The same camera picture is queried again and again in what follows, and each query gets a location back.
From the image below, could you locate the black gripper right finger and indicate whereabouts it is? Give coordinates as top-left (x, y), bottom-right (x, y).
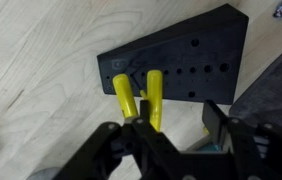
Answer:
top-left (202, 99), bottom-right (282, 180)

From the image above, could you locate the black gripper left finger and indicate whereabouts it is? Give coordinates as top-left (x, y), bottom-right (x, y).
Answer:
top-left (52, 99), bottom-right (182, 180)

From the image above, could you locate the small yellow T-handle hex wrench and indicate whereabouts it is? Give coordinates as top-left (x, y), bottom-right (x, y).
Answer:
top-left (140, 69), bottom-right (164, 133)
top-left (112, 73), bottom-right (139, 119)

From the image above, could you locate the black wedge wrench stand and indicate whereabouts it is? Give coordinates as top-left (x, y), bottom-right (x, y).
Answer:
top-left (96, 3), bottom-right (250, 106)

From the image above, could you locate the dark grey fabric bin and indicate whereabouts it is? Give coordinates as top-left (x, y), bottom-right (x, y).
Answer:
top-left (229, 35), bottom-right (282, 138)

